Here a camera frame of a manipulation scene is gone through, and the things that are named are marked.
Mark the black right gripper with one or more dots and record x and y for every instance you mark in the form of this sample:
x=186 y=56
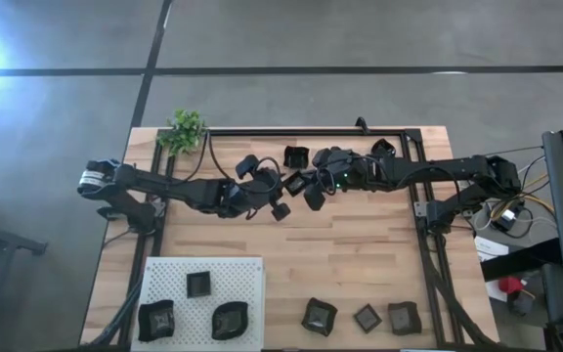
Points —
x=350 y=173

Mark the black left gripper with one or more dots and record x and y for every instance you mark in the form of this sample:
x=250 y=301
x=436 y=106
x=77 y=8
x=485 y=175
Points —
x=245 y=198

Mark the small black square plate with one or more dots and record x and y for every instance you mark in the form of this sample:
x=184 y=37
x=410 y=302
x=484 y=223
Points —
x=367 y=318
x=294 y=184
x=198 y=284

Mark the black wavy square plate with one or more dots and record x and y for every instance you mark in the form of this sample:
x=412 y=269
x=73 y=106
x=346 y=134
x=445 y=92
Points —
x=156 y=321
x=295 y=156
x=404 y=318

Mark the black leaf shaped plate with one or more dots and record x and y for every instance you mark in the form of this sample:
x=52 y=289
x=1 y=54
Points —
x=319 y=317
x=230 y=321
x=383 y=146

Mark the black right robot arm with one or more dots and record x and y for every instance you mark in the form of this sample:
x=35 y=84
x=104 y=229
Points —
x=433 y=168

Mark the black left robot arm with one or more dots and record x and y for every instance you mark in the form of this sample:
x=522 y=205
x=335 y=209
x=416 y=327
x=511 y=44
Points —
x=164 y=186

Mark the white perforated metal shelf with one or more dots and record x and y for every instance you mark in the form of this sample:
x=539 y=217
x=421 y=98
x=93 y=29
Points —
x=242 y=278

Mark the green potted plant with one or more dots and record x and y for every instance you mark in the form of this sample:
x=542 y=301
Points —
x=184 y=129

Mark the white cardboard box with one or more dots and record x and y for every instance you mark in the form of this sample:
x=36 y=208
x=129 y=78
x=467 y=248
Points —
x=489 y=247

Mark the black power adapter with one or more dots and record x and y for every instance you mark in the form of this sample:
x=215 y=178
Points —
x=506 y=219

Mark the black stand beam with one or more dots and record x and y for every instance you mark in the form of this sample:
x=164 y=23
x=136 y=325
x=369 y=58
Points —
x=521 y=259

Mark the red cloth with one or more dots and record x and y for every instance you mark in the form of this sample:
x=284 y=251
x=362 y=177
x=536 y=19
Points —
x=511 y=285

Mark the grey cloth bundle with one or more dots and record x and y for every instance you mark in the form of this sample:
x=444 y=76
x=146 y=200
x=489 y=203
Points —
x=521 y=304

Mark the black side stand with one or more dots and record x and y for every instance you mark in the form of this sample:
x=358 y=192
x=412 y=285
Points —
x=17 y=243

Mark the black clamp bracket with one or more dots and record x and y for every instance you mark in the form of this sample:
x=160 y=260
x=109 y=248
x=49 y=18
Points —
x=361 y=124

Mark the silver metal corner bracket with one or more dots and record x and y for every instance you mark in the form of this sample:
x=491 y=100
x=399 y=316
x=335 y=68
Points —
x=420 y=207

